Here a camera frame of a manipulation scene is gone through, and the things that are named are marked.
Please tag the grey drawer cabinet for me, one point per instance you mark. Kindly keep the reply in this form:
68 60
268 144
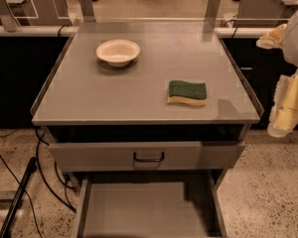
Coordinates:
86 100

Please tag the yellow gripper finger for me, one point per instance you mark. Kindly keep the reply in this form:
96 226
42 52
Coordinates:
283 116
273 39

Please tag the middle acrylic post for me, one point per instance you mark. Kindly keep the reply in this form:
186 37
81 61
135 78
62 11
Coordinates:
87 11

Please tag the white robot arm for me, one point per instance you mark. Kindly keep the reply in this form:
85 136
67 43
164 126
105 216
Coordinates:
290 41

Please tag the grey top drawer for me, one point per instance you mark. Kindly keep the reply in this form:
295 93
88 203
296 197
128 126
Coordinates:
105 157

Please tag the black drawer handle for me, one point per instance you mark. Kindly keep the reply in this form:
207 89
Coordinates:
148 158

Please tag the right acrylic post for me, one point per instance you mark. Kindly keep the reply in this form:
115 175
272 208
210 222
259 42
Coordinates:
212 9

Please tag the grey background cabinet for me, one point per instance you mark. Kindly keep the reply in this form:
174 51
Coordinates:
264 13

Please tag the white bowl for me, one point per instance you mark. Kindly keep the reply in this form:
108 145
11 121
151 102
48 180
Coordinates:
118 53

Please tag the black floor bar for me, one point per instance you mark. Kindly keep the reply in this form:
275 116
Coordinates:
5 229

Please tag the open grey middle drawer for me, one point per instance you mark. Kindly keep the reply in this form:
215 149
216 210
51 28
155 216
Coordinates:
148 205

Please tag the green and yellow sponge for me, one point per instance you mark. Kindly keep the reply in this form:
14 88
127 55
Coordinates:
185 92

